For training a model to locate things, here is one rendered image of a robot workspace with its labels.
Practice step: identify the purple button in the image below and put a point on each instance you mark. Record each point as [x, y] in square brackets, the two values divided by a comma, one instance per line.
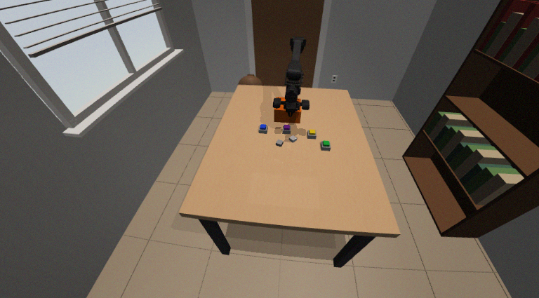
[286, 129]

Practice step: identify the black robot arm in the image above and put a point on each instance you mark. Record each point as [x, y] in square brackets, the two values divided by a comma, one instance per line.
[294, 74]

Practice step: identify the yellow button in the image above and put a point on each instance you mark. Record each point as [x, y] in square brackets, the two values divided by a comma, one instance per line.
[311, 134]

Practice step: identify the green button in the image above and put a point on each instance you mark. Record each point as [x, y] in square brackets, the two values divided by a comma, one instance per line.
[325, 146]

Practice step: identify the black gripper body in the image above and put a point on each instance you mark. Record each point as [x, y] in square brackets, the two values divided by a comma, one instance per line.
[277, 103]

